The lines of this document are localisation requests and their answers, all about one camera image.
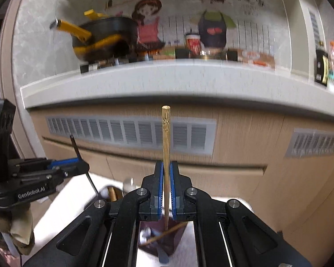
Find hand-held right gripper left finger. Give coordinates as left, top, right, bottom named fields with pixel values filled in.
left=22, top=160, right=164, bottom=267

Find purple utensil holder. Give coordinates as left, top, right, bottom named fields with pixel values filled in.
left=138, top=211, right=190, bottom=256

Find cartoon wall poster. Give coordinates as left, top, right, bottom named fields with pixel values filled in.
left=106, top=0, right=284, bottom=59

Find black chopstick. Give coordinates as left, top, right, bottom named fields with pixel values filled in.
left=69, top=135, right=101, bottom=196

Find long grey cabinet vent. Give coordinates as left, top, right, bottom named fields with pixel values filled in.
left=46, top=116, right=216, bottom=155

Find dark sauce bottle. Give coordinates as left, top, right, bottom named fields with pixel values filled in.
left=314, top=41, right=330, bottom=85

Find red cup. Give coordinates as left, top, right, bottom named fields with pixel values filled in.
left=185, top=32, right=202, bottom=56

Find white kitchen countertop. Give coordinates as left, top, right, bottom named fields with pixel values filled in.
left=20, top=58, right=334, bottom=109

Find black pan yellow handles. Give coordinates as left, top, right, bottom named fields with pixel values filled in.
left=49, top=17, right=138, bottom=62

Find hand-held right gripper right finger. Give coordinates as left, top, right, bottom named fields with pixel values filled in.
left=170, top=160, right=314, bottom=267

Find wooden chopstick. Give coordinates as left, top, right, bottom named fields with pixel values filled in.
left=143, top=222, right=187, bottom=246
left=161, top=106, right=171, bottom=229

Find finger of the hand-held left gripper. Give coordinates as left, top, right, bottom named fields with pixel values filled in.
left=19, top=163, right=90, bottom=185
left=17, top=157, right=82, bottom=171

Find blue-grey utensil handle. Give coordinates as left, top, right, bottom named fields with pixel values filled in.
left=155, top=245, right=170, bottom=265

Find row of small jars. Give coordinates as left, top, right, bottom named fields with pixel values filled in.
left=80, top=53, right=156, bottom=74

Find small grey cabinet vent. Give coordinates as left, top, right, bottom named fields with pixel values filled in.
left=285, top=128, right=334, bottom=158

